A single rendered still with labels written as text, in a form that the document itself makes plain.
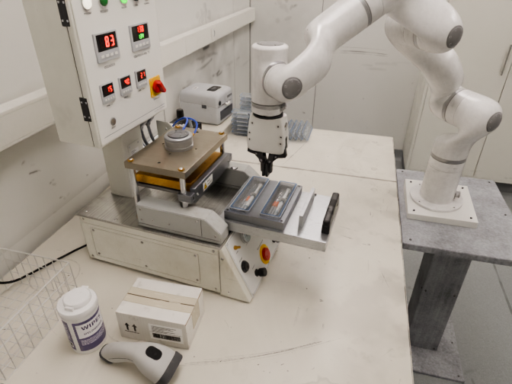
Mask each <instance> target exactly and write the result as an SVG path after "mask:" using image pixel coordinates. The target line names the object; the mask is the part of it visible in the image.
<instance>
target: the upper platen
mask: <svg viewBox="0 0 512 384"><path fill-rule="evenodd" d="M221 155H222V153H221V152H214V153H213V154H212V155H211V156H210V157H209V158H208V159H207V160H205V161H204V162H203V163H202V164H201V165H200V166H199V167H198V168H197V169H196V170H195V171H194V172H193V173H192V174H191V175H190V176H189V177H188V178H186V179H185V180H186V188H187V191H189V192H190V187H191V186H192V185H193V184H194V183H195V182H196V181H197V180H198V179H199V178H200V177H201V176H202V175H203V174H204V173H205V172H206V171H207V170H208V169H209V168H210V167H211V166H212V165H213V163H214V162H215V161H216V160H217V159H218V158H219V157H220V156H221ZM136 177H137V181H138V186H140V187H147V188H152V189H156V190H162V191H166V192H170V193H174V194H178V193H179V192H180V191H181V189H180V182H179V178H173V177H169V176H164V175H160V174H153V173H149V172H144V171H138V172H136Z"/></svg>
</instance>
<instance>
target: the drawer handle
mask: <svg viewBox="0 0 512 384"><path fill-rule="evenodd" d="M339 196H340V195H339V193H335V192H334V193H333V194H332V196H331V199H330V202H329V204H328V208H327V210H326V213H325V217H324V219H323V222H322V233H325V234H329V232H330V226H331V222H332V219H333V216H334V212H335V210H336V207H337V206H338V202H339Z"/></svg>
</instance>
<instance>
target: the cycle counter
mask: <svg viewBox="0 0 512 384"><path fill-rule="evenodd" d="M98 39H99V44H100V48H101V50H105V49H107V48H111V47H113V46H116V45H115V40H114V33H112V34H107V35H104V36H100V37H98Z"/></svg>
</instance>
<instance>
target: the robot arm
mask: <svg viewBox="0 0 512 384"><path fill-rule="evenodd" d="M384 14H387V15H388V17H387V18H386V22H385V32H386V36H387V37H388V39H389V41H390V43H391V44H392V45H393V46H394V47H395V48H396V49H397V50H398V51H399V52H400V53H401V54H402V55H403V56H405V57H406V58H407V59H408V60H409V61H411V62H412V63H413V64H414V65H415V66H416V67H417V68H418V69H419V70H420V71H421V73H422V74H423V76H424V77H425V79H426V80H427V83H428V84H429V86H430V99H429V108H430V111H431V112H432V113H433V115H435V116H436V117H438V118H439V119H441V120H443V121H445V122H447V123H449V124H451V125H453V126H456V127H457V128H458V129H459V131H458V133H443V134H440V135H439V136H438V137H437V138H436V139H435V140H434V143H433V145H432V148H431V151H430V156H429V159H428V163H427V167H426V171H425V173H424V179H423V181H422V182H421V183H418V184H415V185H414V186H412V187H411V189H410V197H411V199H412V200H413V201H414V202H415V203H416V204H417V205H418V206H421V207H423V208H425V209H426V210H430V211H434V212H438V213H451V212H454V211H457V210H458V209H460V208H461V207H462V204H463V198H462V196H461V191H457V190H456V189H457V187H458V184H459V180H460V178H461V175H462V171H463V169H464V166H465V163H466V159H467V157H468V155H469V151H470V149H471V148H472V146H473V145H474V144H475V143H476V142H477V141H478V140H480V139H481V138H483V137H484V136H487V135H488V134H490V133H492V132H493V131H495V130H496V129H497V128H498V127H499V125H500V123H501V120H502V115H503V113H502V108H501V106H500V104H499V103H498V102H497V101H495V100H493V99H491V98H489V97H486V96H484V95H482V94H479V93H476V92H474V91H470V90H469V89H466V88H464V87H462V86H461V85H462V83H463V80H464V71H463V68H462V64H461V62H460V61H459V57H458V56H457V54H456V52H455V50H454V49H453V48H454V47H455V46H456V45H457V44H458V43H459V42H460V40H461V38H462V34H463V23H462V19H461V17H460V16H459V14H458V13H457V11H456V10H455V8H454V7H453V6H452V5H451V4H450V3H448V2H447V1H446V0H338V1H337V2H335V3H334V4H333V5H332V6H331V7H329V8H328V9H326V10H325V11H323V12H322V13H321V14H320V15H319V16H317V17H316V18H315V19H313V20H312V21H311V22H310V23H309V24H308V26H307V27H306V29H305V33H304V38H305V42H306V45H307V47H306V49H305V50H304V51H303V52H302V53H301V54H300V55H299V56H297V57H296V58H295V59H294V60H293V61H292V62H290V63H289V64H288V51H289V47H288V45H287V44H285V43H282V42H277V41H261V42H257V43H254V44H253V45H252V46H251V111H252V112H251V115H250V119H249V124H248V137H247V144H248V152H250V153H253V154H255V155H256V156H257V157H258V159H259V162H260V163H261V171H262V176H265V177H268V176H269V174H270V173H272V171H273V161H275V160H276V159H278V158H286V157H287V152H286V149H287V147H288V144H289V130H288V120H287V115H286V114H285V113H284V112H283V110H285V109H287V108H288V104H286V102H291V101H294V100H296V99H297V98H299V97H301V96H302V95H304V94H305V93H306V92H307V91H309V90H310V89H312V88H313V87H315V86H316V85H317V84H318V83H319V82H320V81H321V80H322V79H323V78H324V77H325V76H326V75H327V74H328V71H329V70H330V68H331V64H332V59H333V53H334V51H335V50H336V49H338V48H339V47H340V46H342V45H344V44H345V43H346V42H347V41H349V40H350V39H352V38H353V37H355V36H356V35H358V34H359V33H360V32H361V31H363V30H364V29H366V28H367V27H369V26H370V25H371V24H372V23H374V22H375V21H377V20H378V19H379V18H381V17H382V16H383V15H384ZM266 153H269V156H268V159H267V155H266Z"/></svg>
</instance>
